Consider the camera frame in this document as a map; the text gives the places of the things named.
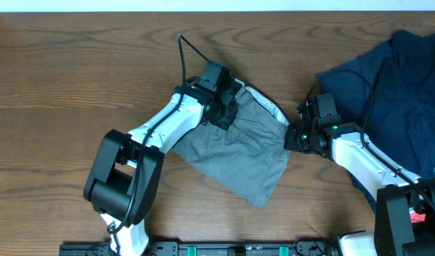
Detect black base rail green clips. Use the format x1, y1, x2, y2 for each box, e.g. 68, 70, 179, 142
58, 239, 342, 256

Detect navy blue shirt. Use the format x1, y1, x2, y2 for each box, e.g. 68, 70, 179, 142
315, 29, 435, 214

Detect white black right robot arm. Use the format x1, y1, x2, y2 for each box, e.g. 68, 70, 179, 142
284, 123, 435, 255

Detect red garment with white tag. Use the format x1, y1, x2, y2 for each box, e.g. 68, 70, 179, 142
410, 211, 426, 224

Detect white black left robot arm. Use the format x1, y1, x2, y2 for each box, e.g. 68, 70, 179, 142
83, 78, 245, 255

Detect grey shorts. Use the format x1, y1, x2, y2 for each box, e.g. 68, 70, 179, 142
172, 87, 290, 208

